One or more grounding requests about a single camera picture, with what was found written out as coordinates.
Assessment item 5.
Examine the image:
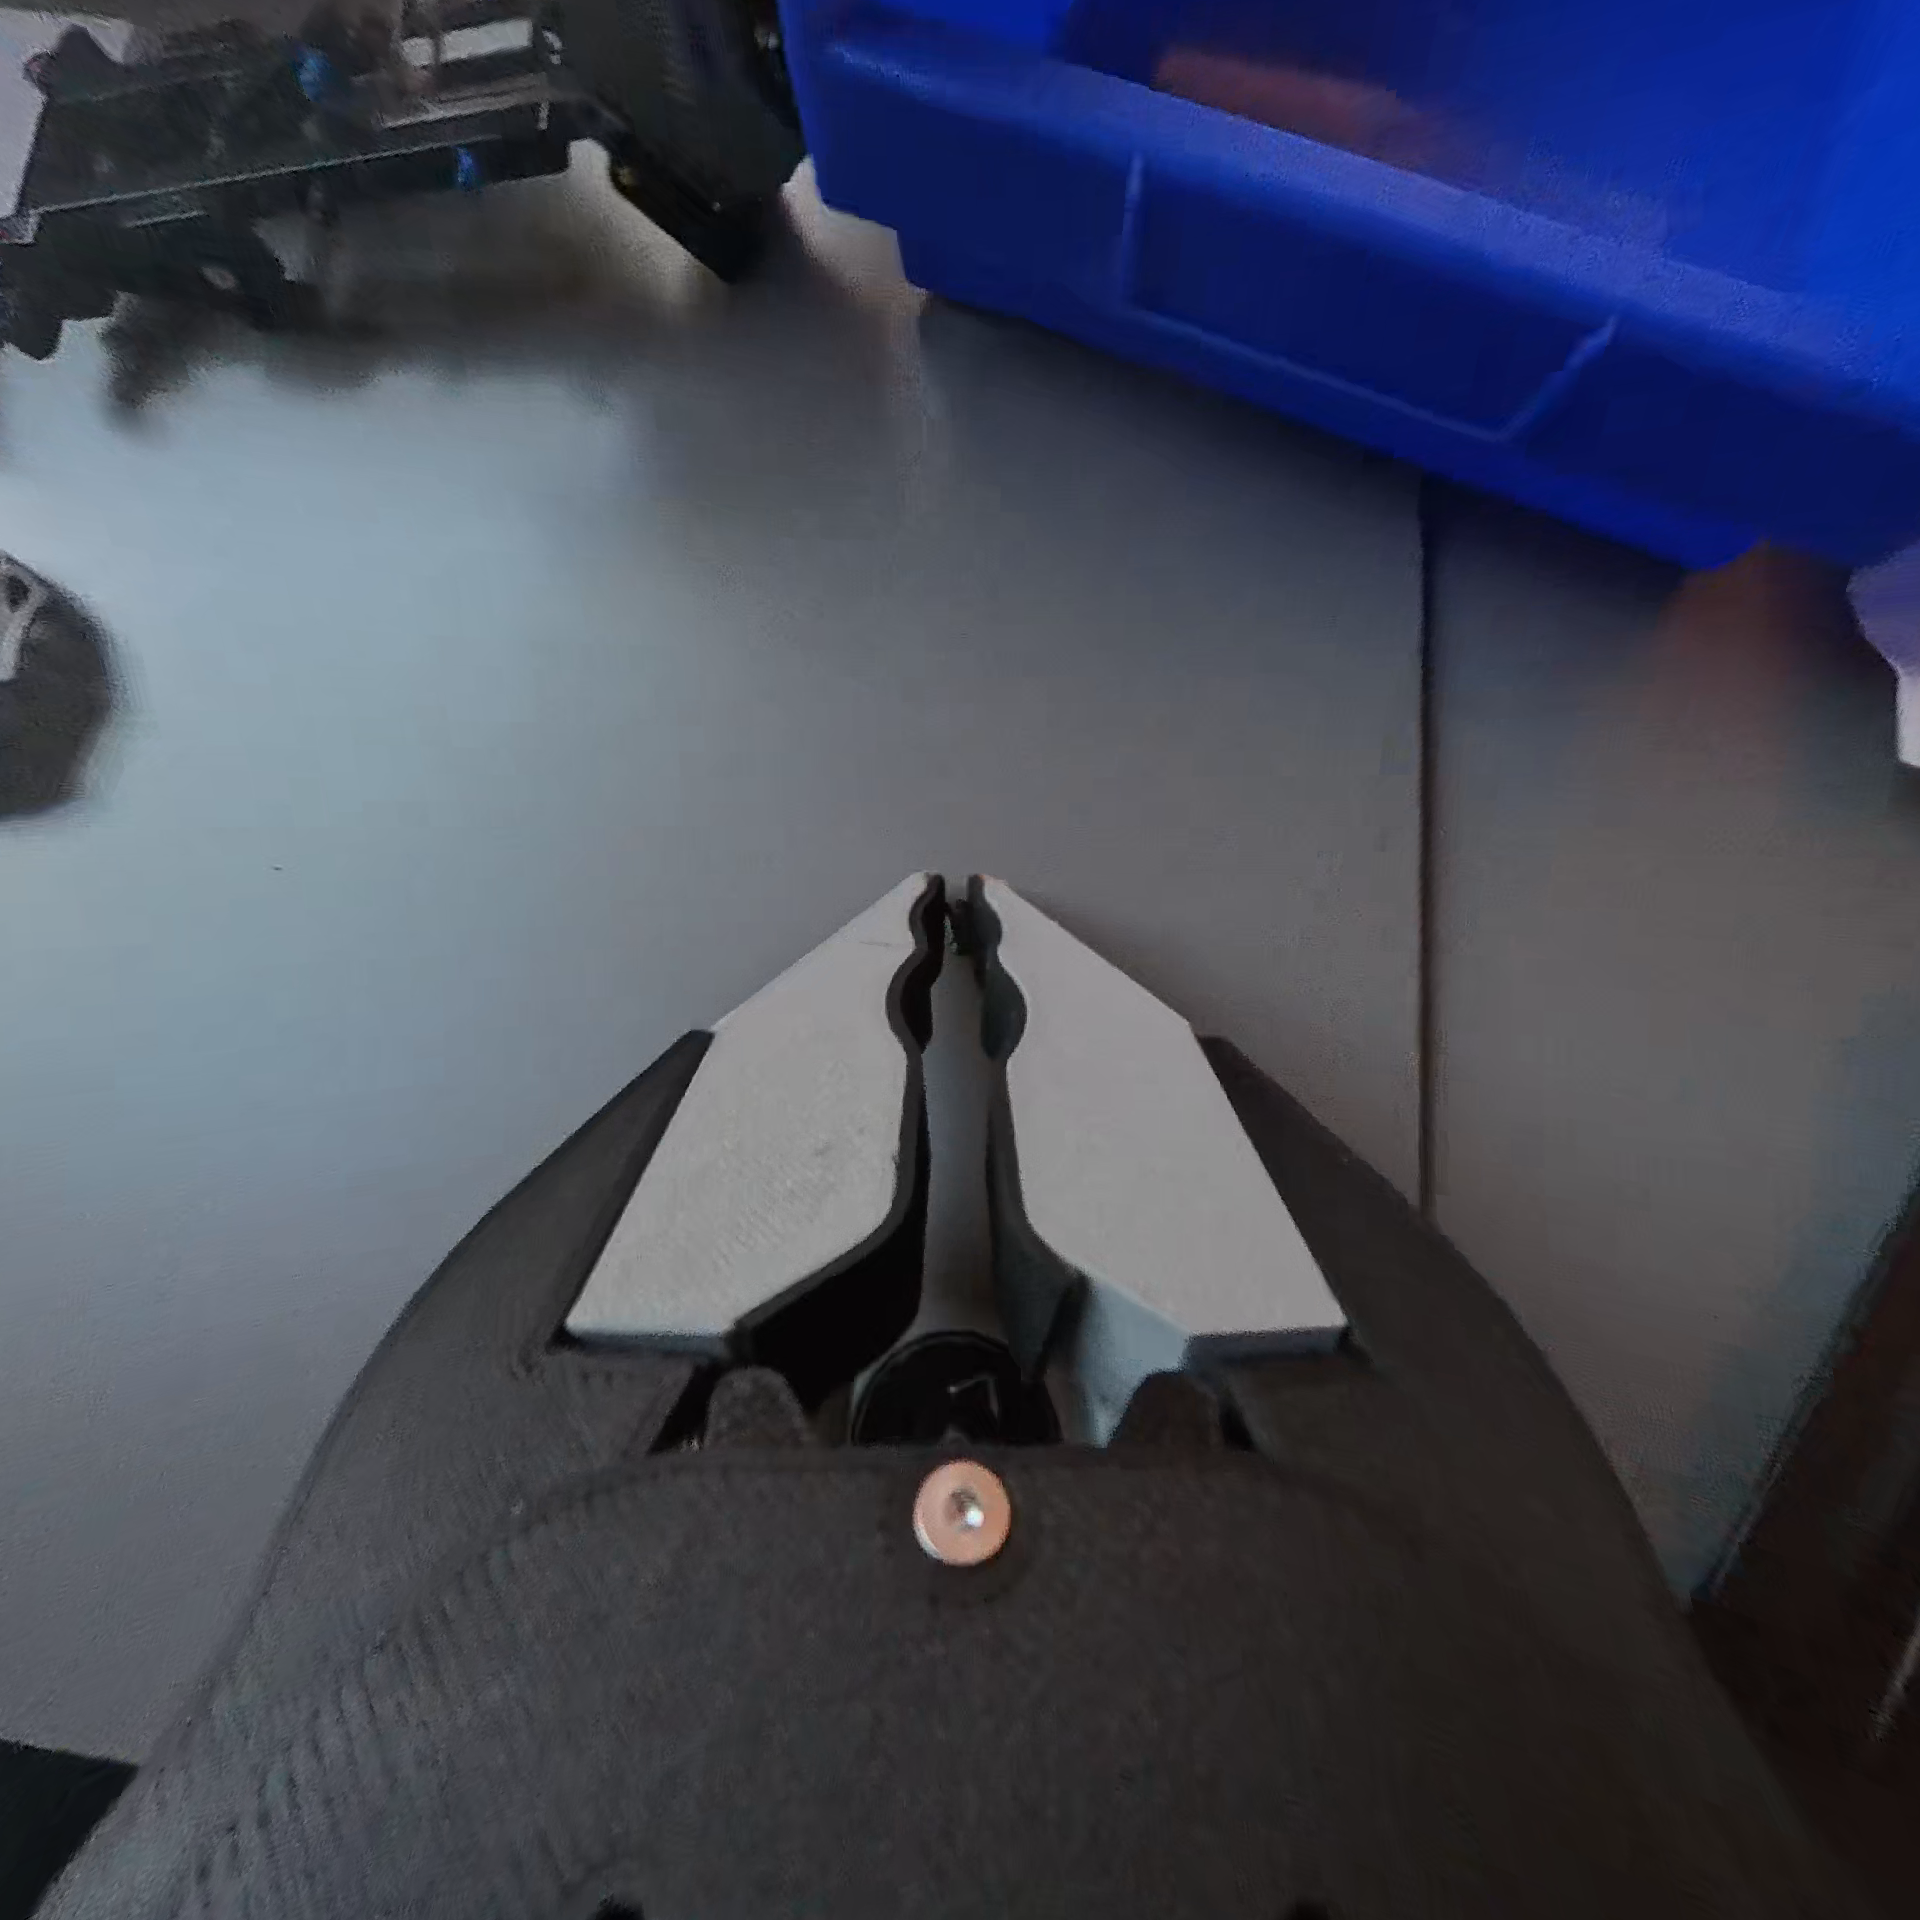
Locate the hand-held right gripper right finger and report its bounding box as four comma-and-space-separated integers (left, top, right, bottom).
965, 870, 1350, 1449

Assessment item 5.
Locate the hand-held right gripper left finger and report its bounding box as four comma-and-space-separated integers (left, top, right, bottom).
563, 870, 949, 1374

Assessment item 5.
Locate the black lego wheel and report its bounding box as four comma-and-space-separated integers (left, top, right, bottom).
0, 545, 119, 819

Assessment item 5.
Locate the black lego vehicle chassis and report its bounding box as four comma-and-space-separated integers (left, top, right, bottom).
0, 0, 804, 407

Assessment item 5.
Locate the blue plastic bin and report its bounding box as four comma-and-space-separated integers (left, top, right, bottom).
771, 0, 1920, 572

